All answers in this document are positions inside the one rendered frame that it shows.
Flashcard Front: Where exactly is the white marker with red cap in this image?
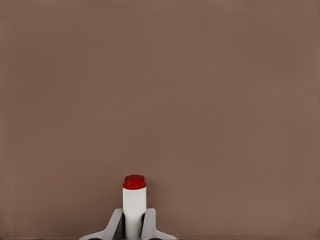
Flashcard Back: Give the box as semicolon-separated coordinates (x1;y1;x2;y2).
122;174;147;239

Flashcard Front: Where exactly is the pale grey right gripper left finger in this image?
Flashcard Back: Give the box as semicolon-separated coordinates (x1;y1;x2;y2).
79;208;126;240

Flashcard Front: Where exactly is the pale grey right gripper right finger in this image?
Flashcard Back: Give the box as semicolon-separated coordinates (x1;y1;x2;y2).
140;207;177;240

